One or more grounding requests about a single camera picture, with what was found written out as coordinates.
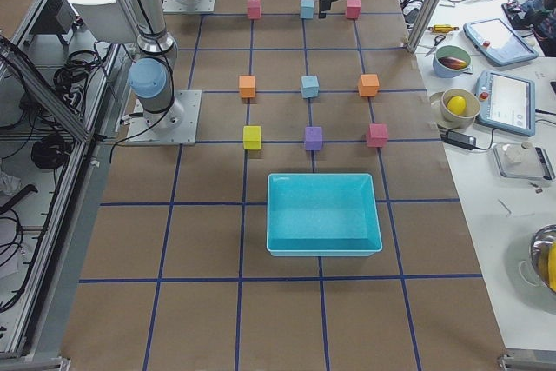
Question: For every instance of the light blue block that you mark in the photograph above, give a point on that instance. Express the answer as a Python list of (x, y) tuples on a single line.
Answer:
[(307, 9), (309, 86)]

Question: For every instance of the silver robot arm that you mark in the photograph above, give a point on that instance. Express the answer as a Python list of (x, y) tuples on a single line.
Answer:
[(151, 77)]

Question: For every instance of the pink block far outer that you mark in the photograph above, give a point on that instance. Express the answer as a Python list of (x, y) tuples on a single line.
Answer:
[(353, 9)]

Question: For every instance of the pink block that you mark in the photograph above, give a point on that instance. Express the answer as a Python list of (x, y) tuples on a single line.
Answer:
[(377, 135), (254, 9), (353, 9)]

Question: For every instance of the pink block far inner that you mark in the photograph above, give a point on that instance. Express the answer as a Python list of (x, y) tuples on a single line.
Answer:
[(254, 9)]

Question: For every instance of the orange block outer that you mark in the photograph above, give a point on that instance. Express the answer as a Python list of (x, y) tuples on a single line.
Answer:
[(368, 85)]

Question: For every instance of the orange block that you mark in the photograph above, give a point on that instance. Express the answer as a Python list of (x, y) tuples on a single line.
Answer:
[(247, 86), (368, 85)]

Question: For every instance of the orange block inner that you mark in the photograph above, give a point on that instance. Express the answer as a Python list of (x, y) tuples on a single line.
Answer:
[(247, 86)]

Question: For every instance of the scissors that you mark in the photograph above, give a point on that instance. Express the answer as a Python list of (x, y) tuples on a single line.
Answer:
[(437, 41)]

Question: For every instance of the green bowl with fruit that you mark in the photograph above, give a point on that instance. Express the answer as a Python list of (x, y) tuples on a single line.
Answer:
[(450, 61)]

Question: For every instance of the purple block near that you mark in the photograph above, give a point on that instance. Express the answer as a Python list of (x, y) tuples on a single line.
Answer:
[(313, 138)]

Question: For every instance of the pink block near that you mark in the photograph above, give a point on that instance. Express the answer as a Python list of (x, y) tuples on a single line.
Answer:
[(377, 135)]

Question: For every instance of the yellow block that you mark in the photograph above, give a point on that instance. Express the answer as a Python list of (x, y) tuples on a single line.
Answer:
[(251, 137)]

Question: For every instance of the cream bowl with lemon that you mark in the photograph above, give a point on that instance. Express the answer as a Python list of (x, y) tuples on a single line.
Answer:
[(458, 108)]

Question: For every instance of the teach pendant far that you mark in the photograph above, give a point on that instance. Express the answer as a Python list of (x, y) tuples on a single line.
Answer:
[(498, 42)]

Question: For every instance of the teach pendant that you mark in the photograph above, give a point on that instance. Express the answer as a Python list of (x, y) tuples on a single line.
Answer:
[(506, 103), (498, 42)]

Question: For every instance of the black power adapter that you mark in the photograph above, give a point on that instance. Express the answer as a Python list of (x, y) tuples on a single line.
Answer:
[(459, 140)]

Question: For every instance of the teach pendant near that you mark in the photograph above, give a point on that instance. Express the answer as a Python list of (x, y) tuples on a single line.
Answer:
[(506, 103)]

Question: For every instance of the teal plastic tray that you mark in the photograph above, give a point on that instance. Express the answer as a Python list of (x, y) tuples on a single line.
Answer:
[(331, 215)]

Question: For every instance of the digital kitchen scale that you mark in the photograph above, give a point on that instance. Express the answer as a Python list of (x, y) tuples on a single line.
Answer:
[(523, 161)]

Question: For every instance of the steel bowl with banana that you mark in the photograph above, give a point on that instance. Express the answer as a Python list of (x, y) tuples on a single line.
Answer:
[(538, 269)]

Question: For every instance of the yellow handled tool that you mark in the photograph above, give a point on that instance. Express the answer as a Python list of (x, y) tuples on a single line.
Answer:
[(442, 28)]

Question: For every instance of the aluminium frame post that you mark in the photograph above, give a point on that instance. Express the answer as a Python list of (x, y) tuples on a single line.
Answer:
[(430, 1)]

